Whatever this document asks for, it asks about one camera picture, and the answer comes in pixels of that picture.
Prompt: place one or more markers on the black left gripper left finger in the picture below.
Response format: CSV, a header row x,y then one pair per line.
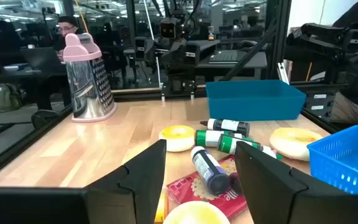
x,y
129,193

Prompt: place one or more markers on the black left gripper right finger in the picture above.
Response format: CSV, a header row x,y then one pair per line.
x,y
272,193

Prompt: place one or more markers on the yellow tape roll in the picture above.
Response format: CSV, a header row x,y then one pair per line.
x,y
176,140
291,144

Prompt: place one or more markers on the green paint bottle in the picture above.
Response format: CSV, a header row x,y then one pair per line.
x,y
232,144
210,138

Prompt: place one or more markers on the red popcorn packet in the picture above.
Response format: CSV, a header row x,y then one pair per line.
x,y
194,189

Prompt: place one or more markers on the yellow glazed donut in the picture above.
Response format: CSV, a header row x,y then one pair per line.
x,y
194,214

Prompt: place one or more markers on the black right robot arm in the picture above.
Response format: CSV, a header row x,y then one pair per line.
x,y
182,84

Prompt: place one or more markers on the dark office desk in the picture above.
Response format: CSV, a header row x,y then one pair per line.
x,y
253,62
11,73

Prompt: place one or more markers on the black laptop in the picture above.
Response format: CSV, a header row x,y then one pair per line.
x,y
42,59
227,56

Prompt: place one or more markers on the dark purple paint bottle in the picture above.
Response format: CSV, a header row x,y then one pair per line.
x,y
210,174

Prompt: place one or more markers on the blue slotted plastic basket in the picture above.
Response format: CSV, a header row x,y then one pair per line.
x,y
337,161

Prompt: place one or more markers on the black paint bottle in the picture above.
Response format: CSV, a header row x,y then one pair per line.
x,y
228,125

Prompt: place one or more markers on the dark teal plastic bin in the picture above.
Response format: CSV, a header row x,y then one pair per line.
x,y
253,105

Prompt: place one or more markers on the black control box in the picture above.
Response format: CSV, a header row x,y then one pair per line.
x,y
319,101

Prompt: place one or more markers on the person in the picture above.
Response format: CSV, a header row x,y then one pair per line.
x,y
68,28
353,109

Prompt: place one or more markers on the grey green backpack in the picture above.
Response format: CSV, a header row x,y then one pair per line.
x,y
6,98

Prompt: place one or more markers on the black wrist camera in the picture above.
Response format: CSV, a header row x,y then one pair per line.
x,y
170,28

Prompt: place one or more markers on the silver aluminium bracket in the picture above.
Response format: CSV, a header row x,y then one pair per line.
x,y
283,74

